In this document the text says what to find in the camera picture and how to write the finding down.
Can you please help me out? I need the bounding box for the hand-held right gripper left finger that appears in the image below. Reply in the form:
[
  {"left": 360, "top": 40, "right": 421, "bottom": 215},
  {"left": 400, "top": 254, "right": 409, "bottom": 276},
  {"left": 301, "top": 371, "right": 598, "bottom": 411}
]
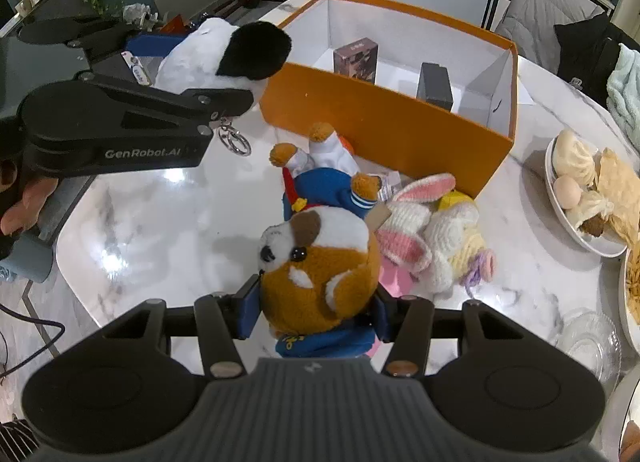
[{"left": 102, "top": 275, "right": 263, "bottom": 379}]

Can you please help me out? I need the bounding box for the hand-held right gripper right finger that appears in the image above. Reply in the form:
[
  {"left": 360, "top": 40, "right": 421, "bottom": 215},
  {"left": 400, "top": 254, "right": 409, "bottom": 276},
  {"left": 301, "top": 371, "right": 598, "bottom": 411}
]
[{"left": 371, "top": 286, "right": 528, "bottom": 379}]

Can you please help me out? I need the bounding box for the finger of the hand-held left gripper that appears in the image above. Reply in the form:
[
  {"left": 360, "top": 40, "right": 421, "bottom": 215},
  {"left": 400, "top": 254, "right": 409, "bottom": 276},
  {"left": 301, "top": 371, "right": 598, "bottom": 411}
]
[
  {"left": 75, "top": 71, "right": 257, "bottom": 139},
  {"left": 16, "top": 16, "right": 183, "bottom": 63}
]

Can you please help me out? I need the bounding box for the pink case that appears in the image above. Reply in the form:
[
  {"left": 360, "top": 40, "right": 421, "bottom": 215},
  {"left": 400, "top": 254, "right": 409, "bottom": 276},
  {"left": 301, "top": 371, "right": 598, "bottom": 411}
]
[{"left": 367, "top": 262, "right": 416, "bottom": 358}]

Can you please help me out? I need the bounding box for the black and white plush toy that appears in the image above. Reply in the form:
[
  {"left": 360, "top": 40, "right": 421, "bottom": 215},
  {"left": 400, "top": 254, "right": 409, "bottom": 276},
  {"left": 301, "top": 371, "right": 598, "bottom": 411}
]
[{"left": 152, "top": 17, "right": 293, "bottom": 115}]

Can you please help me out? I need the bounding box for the brown and white hamster plush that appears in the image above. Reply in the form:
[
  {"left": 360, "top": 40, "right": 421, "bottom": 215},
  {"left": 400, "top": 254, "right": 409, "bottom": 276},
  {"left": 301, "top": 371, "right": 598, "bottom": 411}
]
[{"left": 257, "top": 206, "right": 383, "bottom": 359}]

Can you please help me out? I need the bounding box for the yellow and white knitted plush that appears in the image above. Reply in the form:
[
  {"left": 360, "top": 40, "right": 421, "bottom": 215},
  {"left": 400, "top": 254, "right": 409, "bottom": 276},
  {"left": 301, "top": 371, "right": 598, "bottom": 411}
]
[{"left": 425, "top": 189, "right": 497, "bottom": 300}]

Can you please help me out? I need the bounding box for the orange cardboard box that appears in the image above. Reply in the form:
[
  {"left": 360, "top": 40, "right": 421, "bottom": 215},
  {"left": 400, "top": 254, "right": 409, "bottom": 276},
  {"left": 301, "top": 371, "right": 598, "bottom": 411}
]
[{"left": 260, "top": 0, "right": 518, "bottom": 198}]

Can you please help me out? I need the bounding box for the person's left hand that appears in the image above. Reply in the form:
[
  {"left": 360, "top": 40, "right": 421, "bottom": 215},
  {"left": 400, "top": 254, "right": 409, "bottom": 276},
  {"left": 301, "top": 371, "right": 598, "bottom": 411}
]
[{"left": 0, "top": 178, "right": 60, "bottom": 239}]

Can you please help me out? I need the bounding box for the crumpled tissue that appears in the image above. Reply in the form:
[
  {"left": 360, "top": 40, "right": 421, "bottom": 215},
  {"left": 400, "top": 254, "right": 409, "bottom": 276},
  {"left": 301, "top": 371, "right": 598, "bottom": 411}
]
[{"left": 121, "top": 2, "right": 162, "bottom": 26}]

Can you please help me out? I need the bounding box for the metal keyring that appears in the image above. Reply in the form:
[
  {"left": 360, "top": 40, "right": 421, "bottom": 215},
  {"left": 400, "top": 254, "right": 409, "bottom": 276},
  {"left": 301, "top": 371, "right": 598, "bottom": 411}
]
[{"left": 216, "top": 117, "right": 252, "bottom": 158}]

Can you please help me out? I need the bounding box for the pink and white bunny plush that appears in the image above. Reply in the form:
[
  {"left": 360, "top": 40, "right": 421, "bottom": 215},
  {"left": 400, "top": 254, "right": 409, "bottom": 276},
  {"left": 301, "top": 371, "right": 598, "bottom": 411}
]
[{"left": 375, "top": 173, "right": 458, "bottom": 278}]

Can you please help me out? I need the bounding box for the bear plush in blue clothes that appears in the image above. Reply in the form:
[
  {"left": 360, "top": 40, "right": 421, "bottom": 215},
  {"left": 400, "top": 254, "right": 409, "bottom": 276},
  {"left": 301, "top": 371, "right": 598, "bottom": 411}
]
[{"left": 269, "top": 122, "right": 386, "bottom": 224}]

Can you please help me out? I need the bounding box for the small brown box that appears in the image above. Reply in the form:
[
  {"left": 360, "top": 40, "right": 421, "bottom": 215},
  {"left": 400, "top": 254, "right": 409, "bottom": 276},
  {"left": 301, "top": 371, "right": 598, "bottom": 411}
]
[{"left": 333, "top": 38, "right": 379, "bottom": 84}]

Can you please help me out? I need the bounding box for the clear glass dish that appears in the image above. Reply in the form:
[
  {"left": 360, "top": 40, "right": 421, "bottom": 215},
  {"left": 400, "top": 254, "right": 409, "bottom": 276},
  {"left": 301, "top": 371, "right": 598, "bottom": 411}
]
[{"left": 552, "top": 308, "right": 623, "bottom": 384}]

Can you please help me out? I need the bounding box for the small black box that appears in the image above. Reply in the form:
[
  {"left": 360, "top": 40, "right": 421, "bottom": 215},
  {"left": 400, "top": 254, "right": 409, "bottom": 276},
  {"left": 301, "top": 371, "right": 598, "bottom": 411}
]
[{"left": 416, "top": 62, "right": 454, "bottom": 113}]

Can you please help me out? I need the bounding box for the egg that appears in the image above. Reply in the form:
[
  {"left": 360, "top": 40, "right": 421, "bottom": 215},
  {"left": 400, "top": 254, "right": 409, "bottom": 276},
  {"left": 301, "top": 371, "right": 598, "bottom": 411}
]
[{"left": 552, "top": 176, "right": 583, "bottom": 211}]

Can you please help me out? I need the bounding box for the steamed bun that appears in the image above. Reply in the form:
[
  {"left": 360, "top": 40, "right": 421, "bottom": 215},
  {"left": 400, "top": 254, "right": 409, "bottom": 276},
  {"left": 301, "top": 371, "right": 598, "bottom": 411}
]
[
  {"left": 551, "top": 129, "right": 597, "bottom": 188},
  {"left": 565, "top": 189, "right": 615, "bottom": 237}
]

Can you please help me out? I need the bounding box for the white plate with fries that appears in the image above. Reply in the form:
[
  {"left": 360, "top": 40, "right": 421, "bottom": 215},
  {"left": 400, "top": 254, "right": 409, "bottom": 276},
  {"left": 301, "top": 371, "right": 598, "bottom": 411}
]
[{"left": 618, "top": 246, "right": 640, "bottom": 343}]

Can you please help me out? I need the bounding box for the white bowl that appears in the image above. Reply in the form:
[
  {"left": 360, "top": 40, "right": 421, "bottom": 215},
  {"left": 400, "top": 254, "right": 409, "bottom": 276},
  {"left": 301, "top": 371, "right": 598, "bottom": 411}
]
[{"left": 602, "top": 374, "right": 640, "bottom": 462}]

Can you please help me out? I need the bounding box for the flatbread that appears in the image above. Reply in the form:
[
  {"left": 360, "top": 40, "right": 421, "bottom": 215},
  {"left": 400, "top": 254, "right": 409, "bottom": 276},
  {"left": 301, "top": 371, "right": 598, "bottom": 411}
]
[{"left": 594, "top": 147, "right": 640, "bottom": 249}]

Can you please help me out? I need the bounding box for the grey padded jacket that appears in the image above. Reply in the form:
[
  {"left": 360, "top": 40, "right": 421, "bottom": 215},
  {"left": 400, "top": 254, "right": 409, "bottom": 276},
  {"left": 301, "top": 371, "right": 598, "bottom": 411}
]
[{"left": 495, "top": 0, "right": 608, "bottom": 75}]

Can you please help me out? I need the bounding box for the light blue fleece blanket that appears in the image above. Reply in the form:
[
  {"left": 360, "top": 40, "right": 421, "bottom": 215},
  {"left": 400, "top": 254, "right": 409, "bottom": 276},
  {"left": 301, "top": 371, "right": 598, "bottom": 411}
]
[{"left": 606, "top": 43, "right": 640, "bottom": 153}]

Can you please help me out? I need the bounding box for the black jacket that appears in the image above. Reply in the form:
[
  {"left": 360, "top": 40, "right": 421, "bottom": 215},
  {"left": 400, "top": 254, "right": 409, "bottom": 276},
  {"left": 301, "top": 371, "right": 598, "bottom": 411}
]
[{"left": 552, "top": 12, "right": 640, "bottom": 108}]

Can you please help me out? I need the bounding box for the black cable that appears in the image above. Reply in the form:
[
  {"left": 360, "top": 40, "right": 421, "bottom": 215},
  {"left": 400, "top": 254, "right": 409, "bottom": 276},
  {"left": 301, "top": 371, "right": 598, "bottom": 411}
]
[{"left": 0, "top": 302, "right": 67, "bottom": 379}]

